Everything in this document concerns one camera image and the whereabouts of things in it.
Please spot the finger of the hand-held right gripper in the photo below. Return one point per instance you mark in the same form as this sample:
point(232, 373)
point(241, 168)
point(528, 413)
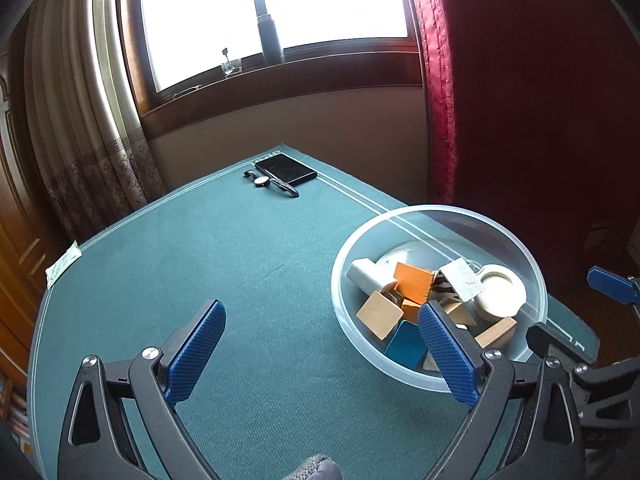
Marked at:
point(555, 340)
point(612, 284)

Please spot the clear plastic bowl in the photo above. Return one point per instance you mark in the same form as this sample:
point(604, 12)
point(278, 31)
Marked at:
point(430, 225)

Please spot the large orange striped wedge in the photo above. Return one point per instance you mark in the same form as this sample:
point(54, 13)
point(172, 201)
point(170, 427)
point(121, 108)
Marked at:
point(412, 282)

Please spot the dark wooden wedge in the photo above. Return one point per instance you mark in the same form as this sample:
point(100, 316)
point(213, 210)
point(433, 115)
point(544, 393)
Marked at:
point(495, 332)

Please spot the red curtain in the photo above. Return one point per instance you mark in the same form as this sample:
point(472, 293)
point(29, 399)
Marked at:
point(525, 85)

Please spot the black smartphone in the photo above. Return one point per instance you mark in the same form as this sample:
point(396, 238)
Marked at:
point(285, 166)

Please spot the wooden door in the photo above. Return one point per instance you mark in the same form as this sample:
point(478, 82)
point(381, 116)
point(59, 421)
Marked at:
point(15, 210)

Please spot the white paper packet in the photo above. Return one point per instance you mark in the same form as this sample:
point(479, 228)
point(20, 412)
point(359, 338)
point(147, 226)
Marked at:
point(62, 265)

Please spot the cream tape roll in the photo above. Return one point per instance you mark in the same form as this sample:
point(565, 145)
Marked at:
point(500, 305)

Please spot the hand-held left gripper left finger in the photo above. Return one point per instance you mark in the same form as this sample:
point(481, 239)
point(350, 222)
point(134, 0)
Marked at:
point(192, 355)

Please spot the bookshelf with books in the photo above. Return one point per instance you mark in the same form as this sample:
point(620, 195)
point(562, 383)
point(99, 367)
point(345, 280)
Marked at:
point(15, 410)

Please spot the black wristwatch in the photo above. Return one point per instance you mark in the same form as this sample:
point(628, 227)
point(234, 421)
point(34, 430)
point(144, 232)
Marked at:
point(261, 180)

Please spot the white plug charger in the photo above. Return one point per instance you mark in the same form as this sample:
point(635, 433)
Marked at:
point(367, 275)

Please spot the person's left hand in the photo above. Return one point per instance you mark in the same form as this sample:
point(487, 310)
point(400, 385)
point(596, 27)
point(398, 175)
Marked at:
point(317, 470)

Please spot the small orange wooden block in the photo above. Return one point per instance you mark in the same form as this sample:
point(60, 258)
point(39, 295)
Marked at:
point(412, 310)

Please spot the grey wooden wedge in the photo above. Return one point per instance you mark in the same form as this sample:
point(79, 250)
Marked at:
point(457, 310)

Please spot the white striped wooden wedge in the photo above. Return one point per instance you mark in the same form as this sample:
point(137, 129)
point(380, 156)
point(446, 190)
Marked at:
point(460, 275)

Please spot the dark bottle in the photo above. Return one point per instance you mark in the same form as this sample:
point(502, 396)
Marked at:
point(272, 35)

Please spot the wooden framed window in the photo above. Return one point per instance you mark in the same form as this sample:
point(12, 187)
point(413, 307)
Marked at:
point(200, 10)

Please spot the blue wooden wedge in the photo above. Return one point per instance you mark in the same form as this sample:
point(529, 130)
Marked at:
point(405, 347)

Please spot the beige patterned curtain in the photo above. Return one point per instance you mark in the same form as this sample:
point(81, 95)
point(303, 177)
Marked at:
point(85, 110)

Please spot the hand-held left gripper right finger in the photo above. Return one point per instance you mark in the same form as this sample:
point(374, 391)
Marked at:
point(447, 355)

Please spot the light wooden wedge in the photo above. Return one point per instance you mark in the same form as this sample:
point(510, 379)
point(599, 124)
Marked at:
point(380, 315)

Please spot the small glass holder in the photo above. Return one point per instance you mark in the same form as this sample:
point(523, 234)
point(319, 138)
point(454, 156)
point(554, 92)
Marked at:
point(231, 67)

